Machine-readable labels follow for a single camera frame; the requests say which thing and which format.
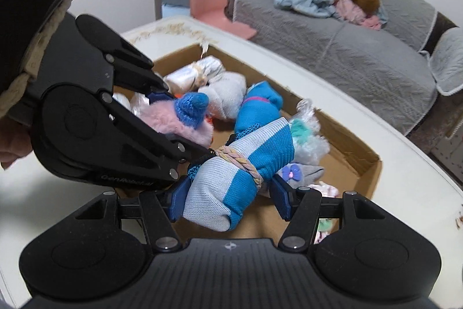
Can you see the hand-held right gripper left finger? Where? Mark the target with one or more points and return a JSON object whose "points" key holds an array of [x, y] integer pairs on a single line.
{"points": [[177, 196]]}

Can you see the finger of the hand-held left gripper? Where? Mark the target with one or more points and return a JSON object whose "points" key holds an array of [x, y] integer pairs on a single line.
{"points": [[123, 52], [155, 142]]}

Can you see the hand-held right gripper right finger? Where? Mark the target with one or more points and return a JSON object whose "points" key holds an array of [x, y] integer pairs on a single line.
{"points": [[280, 195]]}

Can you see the pink plush with blue hat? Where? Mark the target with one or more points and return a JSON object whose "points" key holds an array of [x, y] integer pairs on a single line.
{"points": [[166, 122]]}

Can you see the blue white sock bundle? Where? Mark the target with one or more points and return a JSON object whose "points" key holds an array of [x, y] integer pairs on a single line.
{"points": [[217, 193]]}

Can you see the shallow cardboard box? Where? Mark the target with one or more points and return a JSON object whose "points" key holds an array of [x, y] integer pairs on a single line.
{"points": [[347, 164]]}

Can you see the person's left hand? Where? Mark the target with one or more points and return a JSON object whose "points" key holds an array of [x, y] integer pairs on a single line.
{"points": [[11, 149]]}

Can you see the grey cloth with purple flower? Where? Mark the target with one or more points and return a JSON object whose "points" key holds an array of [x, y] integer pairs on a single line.
{"points": [[311, 171]]}

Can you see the white pink cloth item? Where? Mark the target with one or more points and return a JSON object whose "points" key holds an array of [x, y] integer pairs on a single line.
{"points": [[327, 189]]}

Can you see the clear plastic bag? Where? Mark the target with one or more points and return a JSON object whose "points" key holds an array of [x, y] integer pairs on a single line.
{"points": [[123, 101]]}

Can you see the green pink cloth bundle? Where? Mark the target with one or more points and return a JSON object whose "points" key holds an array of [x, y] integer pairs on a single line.
{"points": [[327, 225]]}

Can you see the clear bag with teal cloth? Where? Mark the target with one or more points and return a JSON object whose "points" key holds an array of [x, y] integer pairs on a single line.
{"points": [[307, 142]]}

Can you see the white rolled cloth bundle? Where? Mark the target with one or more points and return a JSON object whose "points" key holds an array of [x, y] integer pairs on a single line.
{"points": [[195, 75]]}

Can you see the grey sock bundle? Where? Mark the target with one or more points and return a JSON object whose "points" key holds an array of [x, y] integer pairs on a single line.
{"points": [[226, 95]]}

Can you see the blue sock bundle pink band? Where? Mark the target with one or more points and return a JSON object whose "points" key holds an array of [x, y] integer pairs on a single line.
{"points": [[258, 110]]}

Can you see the pink plastic chair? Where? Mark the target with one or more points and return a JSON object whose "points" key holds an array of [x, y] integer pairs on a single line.
{"points": [[217, 23]]}

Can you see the grey quilted sofa cover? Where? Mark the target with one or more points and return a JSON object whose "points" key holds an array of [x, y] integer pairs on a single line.
{"points": [[343, 55]]}

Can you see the pink garment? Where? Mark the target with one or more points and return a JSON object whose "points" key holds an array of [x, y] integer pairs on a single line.
{"points": [[352, 10]]}

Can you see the grey quilted armrest cover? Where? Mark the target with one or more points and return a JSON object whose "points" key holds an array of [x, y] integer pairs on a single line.
{"points": [[448, 63]]}

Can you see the grey covered sofa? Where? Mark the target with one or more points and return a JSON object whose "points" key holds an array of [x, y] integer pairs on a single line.
{"points": [[439, 25]]}

